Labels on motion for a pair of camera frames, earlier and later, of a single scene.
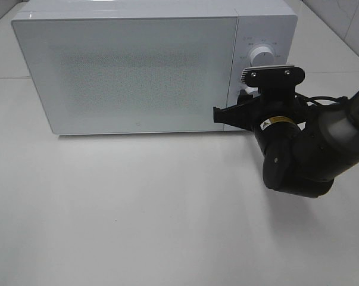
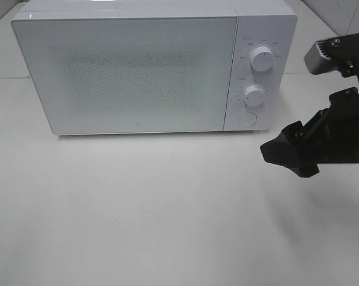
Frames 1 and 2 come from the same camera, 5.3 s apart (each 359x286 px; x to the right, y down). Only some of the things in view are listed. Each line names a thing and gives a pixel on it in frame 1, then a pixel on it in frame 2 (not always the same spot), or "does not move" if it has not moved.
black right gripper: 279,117 -> 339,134
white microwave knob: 262,56 does not move
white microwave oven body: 266,33 does not move
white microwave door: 123,74 does not move
